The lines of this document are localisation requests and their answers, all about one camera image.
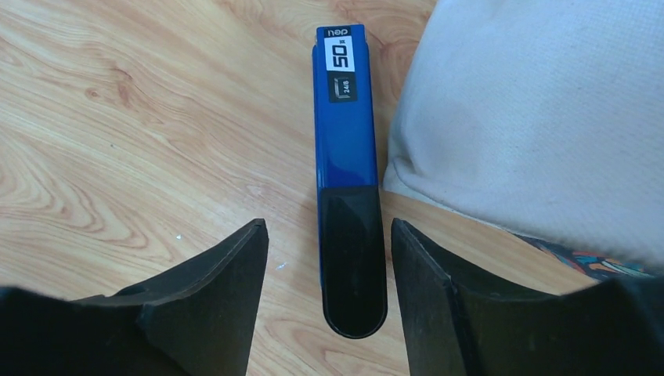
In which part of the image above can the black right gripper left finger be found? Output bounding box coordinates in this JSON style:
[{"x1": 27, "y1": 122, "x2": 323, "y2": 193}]
[{"x1": 1, "y1": 219, "x2": 269, "y2": 375}]

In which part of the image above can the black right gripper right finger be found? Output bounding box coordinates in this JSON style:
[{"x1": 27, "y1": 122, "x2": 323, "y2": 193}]
[{"x1": 392, "y1": 219, "x2": 663, "y2": 375}]

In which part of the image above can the blue black stapler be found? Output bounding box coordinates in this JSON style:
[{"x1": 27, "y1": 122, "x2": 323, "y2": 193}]
[{"x1": 312, "y1": 24, "x2": 388, "y2": 339}]

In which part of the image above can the beige canvas tote bag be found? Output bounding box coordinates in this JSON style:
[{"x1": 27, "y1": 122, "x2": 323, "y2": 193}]
[{"x1": 383, "y1": 1, "x2": 663, "y2": 280}]

